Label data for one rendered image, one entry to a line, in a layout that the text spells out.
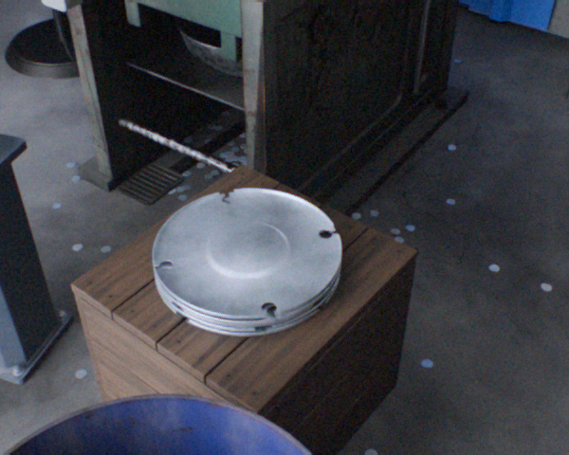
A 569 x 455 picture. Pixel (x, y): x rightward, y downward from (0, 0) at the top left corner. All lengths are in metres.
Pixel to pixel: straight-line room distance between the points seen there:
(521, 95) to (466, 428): 1.21
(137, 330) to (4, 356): 0.47
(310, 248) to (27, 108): 1.34
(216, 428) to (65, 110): 1.54
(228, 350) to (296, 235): 0.23
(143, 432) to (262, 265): 0.33
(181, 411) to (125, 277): 0.36
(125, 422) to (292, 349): 0.28
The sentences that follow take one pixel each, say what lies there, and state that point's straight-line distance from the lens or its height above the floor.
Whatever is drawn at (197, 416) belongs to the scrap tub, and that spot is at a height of 0.45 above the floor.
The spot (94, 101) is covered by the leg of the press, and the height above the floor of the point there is 0.25.
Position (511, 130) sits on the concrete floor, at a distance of 2.21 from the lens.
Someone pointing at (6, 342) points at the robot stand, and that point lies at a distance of 1.52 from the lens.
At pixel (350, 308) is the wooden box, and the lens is 1.13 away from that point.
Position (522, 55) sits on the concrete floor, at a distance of 2.60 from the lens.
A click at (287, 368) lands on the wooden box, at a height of 0.35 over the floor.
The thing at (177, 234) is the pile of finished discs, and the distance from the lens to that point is 1.20.
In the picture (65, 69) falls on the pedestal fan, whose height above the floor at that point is 0.02.
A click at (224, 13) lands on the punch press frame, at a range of 1.50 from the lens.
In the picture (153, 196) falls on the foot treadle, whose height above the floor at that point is 0.16.
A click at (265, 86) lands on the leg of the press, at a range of 1.42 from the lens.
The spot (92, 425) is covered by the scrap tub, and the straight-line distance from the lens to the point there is 0.90.
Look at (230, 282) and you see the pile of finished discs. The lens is 1.12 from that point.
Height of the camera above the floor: 1.18
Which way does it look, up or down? 41 degrees down
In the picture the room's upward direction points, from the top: straight up
